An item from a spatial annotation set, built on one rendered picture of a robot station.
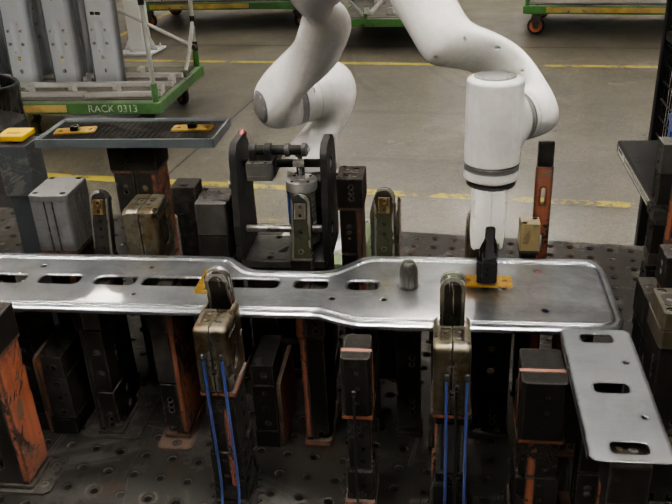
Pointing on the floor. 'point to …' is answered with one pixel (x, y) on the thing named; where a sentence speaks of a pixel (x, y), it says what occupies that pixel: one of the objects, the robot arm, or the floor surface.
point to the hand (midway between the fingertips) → (486, 267)
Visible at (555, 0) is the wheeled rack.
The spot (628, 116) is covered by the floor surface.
